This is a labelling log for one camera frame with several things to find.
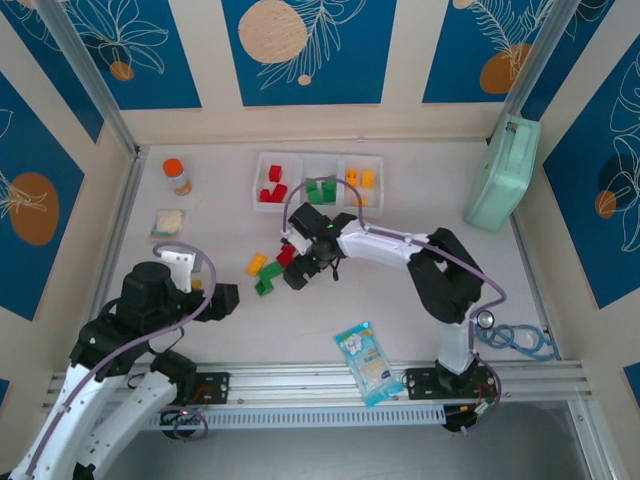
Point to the long green lego brick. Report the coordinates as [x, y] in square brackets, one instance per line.
[330, 196]

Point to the aluminium frame post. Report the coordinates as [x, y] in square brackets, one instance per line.
[530, 60]
[87, 75]

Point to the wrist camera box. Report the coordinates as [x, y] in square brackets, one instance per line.
[307, 220]
[177, 265]

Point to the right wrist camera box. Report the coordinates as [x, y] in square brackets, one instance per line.
[307, 220]

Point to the mint green zip case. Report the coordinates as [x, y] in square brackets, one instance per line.
[505, 175]

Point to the red lego brick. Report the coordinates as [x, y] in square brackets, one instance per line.
[286, 256]
[266, 195]
[275, 173]
[280, 191]

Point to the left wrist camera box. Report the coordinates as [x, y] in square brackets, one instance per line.
[177, 265]

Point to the wrapped sponge packet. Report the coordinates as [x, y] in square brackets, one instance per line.
[169, 223]

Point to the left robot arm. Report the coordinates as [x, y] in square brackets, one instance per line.
[135, 415]

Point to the left base connector board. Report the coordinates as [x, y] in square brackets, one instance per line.
[181, 417]

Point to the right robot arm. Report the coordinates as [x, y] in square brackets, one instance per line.
[380, 245]

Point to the base connector board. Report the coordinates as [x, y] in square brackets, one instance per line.
[181, 417]
[467, 419]

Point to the yellow lego brick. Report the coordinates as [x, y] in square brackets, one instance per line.
[256, 263]
[368, 178]
[362, 201]
[352, 178]

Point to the orange-capped spice bottle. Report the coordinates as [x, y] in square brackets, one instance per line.
[176, 175]

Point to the right base connector board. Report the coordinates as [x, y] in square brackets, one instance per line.
[467, 419]

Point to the light blue snack bag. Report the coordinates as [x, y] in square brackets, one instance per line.
[367, 365]

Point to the aluminium mounting rail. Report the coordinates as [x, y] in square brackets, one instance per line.
[300, 382]

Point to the white three-compartment container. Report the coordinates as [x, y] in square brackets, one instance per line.
[297, 207]

